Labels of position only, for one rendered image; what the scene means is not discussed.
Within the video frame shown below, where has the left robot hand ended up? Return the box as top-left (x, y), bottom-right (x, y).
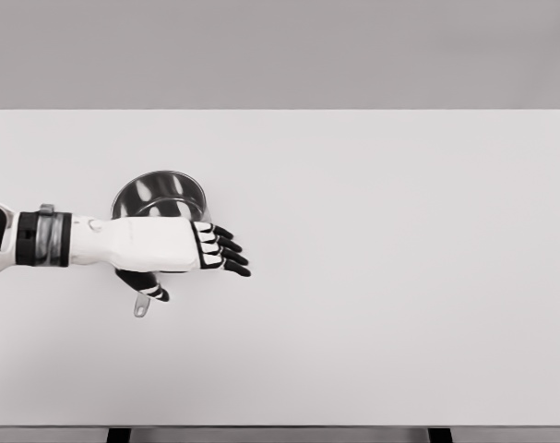
top-left (112, 217), bottom-right (253, 304)

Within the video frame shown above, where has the steel pot with long handle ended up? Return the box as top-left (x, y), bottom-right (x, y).
top-left (110, 170), bottom-right (213, 318)

